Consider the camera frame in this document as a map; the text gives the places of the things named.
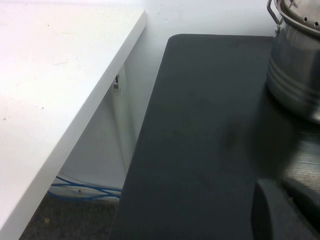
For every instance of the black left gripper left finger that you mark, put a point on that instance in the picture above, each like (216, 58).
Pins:
(270, 215)

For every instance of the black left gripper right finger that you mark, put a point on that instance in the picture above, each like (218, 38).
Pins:
(302, 191)

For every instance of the stainless steel pot lid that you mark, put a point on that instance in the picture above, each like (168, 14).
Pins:
(300, 15)

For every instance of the white side table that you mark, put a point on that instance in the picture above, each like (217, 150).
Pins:
(50, 87)

